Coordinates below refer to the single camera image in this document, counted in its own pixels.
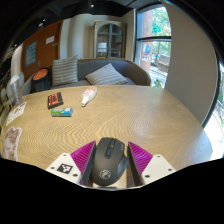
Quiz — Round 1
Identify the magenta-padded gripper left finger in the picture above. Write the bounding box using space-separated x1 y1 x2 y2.
45 140 97 187

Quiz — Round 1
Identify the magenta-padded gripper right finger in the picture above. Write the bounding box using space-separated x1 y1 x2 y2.
126 141 177 188

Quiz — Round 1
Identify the black computer mouse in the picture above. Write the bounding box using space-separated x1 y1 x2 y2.
91 137 129 187

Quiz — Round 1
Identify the green and blue pack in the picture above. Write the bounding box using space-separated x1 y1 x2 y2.
50 107 74 118

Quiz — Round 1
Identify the black and red box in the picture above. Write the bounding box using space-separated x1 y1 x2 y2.
47 92 64 110

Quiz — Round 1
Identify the white tube with orange label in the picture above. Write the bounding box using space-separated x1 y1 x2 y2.
81 86 98 108

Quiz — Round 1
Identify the white sticker sheet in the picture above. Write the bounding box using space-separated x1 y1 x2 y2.
5 101 28 127

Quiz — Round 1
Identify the black bag with orange top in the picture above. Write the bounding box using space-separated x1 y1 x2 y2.
32 67 53 93

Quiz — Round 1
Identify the large striped cushion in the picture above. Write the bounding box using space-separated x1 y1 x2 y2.
51 55 80 87

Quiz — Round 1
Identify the small striped cushion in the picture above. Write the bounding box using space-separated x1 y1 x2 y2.
84 63 129 86

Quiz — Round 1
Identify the grey curved sofa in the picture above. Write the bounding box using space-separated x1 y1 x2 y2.
21 58 152 96

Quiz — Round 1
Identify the brown wooden door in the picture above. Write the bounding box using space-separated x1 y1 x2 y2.
20 21 63 81

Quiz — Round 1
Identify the blue poster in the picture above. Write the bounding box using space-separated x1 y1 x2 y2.
25 40 38 67

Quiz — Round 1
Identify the black-framed window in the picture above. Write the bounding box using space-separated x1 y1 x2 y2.
134 6 173 89

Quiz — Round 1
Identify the grey glass-door cabinet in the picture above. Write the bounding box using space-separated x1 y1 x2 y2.
93 20 124 60

